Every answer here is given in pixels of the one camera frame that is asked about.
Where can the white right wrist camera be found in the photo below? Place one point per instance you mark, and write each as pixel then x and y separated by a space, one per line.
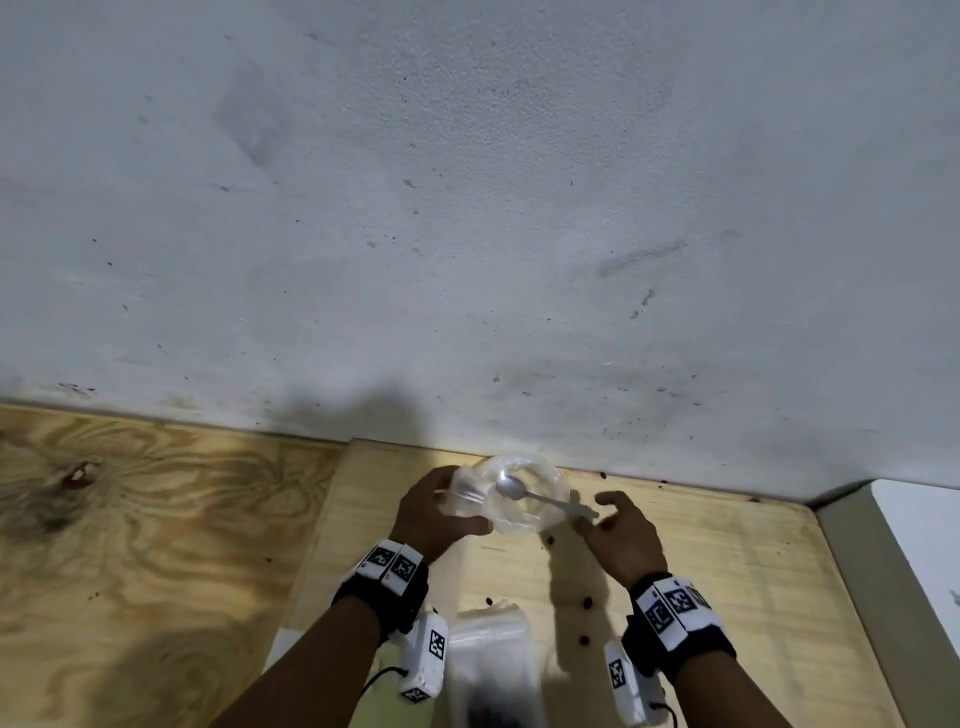
pixel 626 690

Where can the plywood board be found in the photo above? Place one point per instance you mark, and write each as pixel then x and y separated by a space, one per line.
pixel 150 562

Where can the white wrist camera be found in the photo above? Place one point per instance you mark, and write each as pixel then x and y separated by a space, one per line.
pixel 424 660
pixel 626 690

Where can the coffee beans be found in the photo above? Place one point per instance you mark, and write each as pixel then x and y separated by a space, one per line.
pixel 589 601

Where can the person's right forearm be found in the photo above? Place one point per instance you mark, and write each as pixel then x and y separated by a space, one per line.
pixel 727 697

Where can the person's right hand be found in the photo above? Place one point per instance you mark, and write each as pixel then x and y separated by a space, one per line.
pixel 630 547

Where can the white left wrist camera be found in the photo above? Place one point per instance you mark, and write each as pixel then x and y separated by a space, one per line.
pixel 424 660

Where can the black wristband with markers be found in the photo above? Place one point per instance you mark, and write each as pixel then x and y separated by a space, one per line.
pixel 660 645
pixel 382 600

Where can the translucent plastic bowl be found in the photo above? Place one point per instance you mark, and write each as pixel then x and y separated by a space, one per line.
pixel 540 472

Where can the yellow-green backing sheet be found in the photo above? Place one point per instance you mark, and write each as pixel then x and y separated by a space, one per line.
pixel 279 651

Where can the person's left forearm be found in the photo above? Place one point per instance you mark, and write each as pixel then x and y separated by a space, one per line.
pixel 315 667

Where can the person's left hand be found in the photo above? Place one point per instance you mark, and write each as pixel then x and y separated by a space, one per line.
pixel 427 517

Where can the white table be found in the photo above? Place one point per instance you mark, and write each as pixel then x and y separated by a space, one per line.
pixel 922 540

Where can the metal spoon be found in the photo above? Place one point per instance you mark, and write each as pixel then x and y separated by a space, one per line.
pixel 511 487

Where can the black right wristband with markers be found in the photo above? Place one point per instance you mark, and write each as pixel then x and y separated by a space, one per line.
pixel 660 645

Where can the black left wristband with markers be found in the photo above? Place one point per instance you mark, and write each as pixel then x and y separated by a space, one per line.
pixel 382 600

